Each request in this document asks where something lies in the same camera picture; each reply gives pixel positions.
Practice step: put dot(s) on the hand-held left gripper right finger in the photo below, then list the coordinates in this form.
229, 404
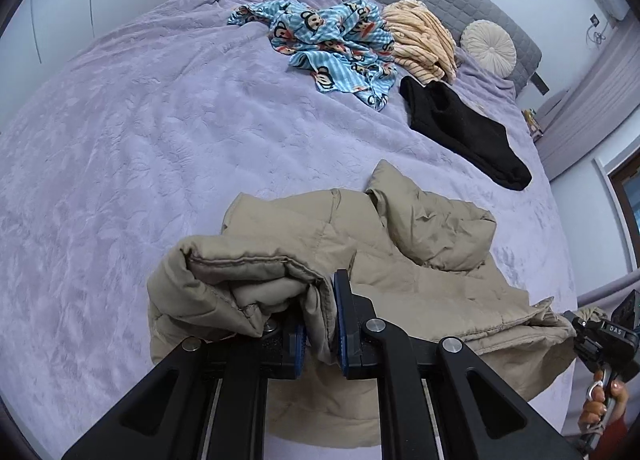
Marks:
341, 325

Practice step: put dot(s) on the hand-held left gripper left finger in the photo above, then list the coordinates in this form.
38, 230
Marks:
300, 347

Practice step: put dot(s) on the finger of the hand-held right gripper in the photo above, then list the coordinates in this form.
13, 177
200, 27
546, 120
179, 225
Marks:
571, 324

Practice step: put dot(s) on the beige puffer jacket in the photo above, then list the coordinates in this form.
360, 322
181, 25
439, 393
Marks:
425, 260

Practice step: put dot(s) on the person's right forearm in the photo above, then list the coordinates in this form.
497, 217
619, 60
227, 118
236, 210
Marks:
617, 440

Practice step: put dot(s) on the person's right hand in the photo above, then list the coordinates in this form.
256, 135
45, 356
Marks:
592, 412

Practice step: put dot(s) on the clutter on nightstand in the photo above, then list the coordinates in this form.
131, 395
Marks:
532, 123

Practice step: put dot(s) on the grey curtain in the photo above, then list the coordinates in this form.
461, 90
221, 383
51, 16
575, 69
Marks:
585, 110

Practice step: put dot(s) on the black folded garment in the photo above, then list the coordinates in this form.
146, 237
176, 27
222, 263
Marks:
460, 125

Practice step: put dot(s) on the purple fleece blanket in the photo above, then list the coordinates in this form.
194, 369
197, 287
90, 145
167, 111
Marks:
150, 140

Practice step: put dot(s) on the blue monkey print cloth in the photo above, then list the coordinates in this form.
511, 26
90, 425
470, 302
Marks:
330, 40

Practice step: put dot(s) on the round cream cushion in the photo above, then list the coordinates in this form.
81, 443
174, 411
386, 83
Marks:
487, 48

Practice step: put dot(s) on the beige striped fleece garment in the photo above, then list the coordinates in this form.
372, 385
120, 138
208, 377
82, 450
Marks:
420, 43

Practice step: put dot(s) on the window frame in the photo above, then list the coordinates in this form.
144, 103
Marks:
622, 200

